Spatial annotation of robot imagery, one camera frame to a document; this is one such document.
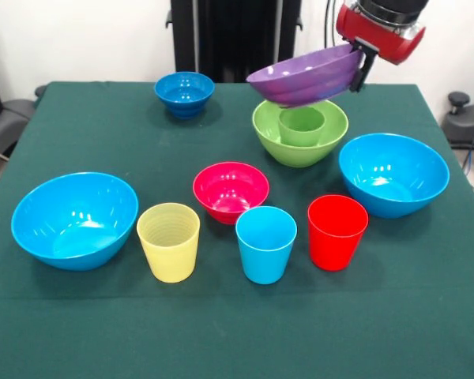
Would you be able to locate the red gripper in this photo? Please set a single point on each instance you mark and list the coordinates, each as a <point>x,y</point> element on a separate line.
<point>383,37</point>

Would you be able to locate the purple bowl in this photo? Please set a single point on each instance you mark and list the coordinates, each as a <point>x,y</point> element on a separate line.
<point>300,79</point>

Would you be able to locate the green bowl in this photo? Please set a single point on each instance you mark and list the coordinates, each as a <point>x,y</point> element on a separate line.
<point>300,156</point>

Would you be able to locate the large light blue bowl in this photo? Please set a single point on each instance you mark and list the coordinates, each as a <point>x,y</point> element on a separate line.
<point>75,221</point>
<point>393,177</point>

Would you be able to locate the red cup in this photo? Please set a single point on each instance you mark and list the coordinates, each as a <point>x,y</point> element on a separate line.
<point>333,241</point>

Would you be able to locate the pink bowl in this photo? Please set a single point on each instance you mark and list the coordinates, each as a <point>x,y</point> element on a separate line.
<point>229,189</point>

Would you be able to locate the small dark blue bowl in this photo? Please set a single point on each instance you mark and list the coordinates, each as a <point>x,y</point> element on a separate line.
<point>183,92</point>

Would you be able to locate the light blue cup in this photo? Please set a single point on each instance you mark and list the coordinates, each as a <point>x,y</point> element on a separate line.
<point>264,256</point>

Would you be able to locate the yellow cup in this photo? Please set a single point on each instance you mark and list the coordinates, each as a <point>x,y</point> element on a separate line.
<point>170,252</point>

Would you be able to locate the dark green tablecloth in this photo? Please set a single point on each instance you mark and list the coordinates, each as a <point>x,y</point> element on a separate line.
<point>237,327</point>

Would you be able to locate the grey pedestal foot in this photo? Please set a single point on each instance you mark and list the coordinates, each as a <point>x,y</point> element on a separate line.
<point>466,122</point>
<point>8,122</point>

